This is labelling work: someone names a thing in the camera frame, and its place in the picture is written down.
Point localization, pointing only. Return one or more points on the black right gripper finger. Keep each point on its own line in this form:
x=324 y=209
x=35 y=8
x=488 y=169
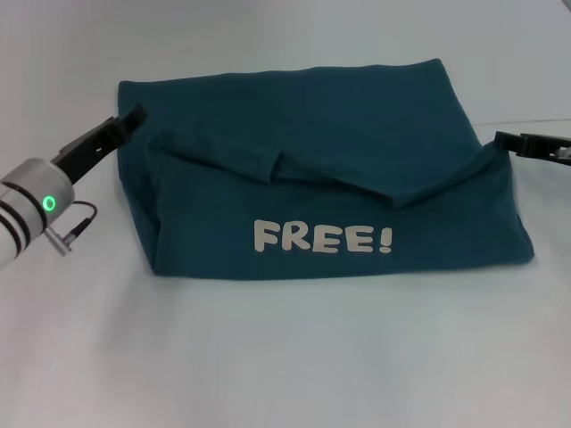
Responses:
x=531 y=139
x=540 y=153

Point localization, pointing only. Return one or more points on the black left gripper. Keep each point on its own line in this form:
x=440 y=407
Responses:
x=76 y=165

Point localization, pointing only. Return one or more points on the blue-green shirt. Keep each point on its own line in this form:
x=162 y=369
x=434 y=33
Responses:
x=321 y=178

